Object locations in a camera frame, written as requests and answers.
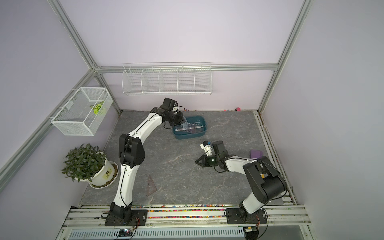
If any blue protractor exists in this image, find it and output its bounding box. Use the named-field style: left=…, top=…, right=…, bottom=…
left=182, top=117, right=189, bottom=131

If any teal plastic storage box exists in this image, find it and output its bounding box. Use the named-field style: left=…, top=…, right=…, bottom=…
left=173, top=116, right=207, bottom=140

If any clear straight ruler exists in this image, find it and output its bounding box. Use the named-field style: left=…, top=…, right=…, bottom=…
left=174, top=128, right=204, bottom=134

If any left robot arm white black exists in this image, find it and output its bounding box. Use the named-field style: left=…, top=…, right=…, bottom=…
left=110, top=108, right=184, bottom=219

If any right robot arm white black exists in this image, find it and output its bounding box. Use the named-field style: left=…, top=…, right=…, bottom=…
left=195, top=155, right=288, bottom=215

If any white vent grille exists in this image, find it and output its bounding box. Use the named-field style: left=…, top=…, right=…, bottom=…
left=68, top=228, right=244, bottom=240

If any green leaf toy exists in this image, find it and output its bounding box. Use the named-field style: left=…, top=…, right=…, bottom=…
left=90, top=101, right=105, bottom=116

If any circuit board right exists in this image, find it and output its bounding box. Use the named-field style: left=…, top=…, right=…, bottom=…
left=243, top=226, right=259, bottom=240

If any circuit board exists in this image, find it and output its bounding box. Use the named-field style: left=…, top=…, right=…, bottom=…
left=243, top=226, right=259, bottom=240
left=117, top=229, right=134, bottom=239

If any white mesh basket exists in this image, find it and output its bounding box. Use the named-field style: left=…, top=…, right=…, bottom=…
left=51, top=87, right=114, bottom=136

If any potted green plant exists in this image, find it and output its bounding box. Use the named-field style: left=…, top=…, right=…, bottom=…
left=61, top=144, right=119, bottom=189

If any circuit board left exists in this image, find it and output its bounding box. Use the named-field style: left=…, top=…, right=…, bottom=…
left=117, top=229, right=134, bottom=239

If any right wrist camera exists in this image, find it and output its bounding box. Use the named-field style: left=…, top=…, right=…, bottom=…
left=200, top=141, right=227, bottom=157

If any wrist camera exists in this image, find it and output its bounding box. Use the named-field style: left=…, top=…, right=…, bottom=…
left=160, top=98, right=179, bottom=112
left=200, top=141, right=227, bottom=157

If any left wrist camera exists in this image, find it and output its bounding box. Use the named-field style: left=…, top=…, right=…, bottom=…
left=160, top=98, right=179, bottom=112

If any white wire wall shelf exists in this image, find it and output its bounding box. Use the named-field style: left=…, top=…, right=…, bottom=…
left=122, top=62, right=213, bottom=95

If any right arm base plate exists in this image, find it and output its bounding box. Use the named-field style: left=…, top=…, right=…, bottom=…
left=224, top=208, right=268, bottom=225

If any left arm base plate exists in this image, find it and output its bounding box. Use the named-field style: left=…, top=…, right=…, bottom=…
left=105, top=209, right=148, bottom=227

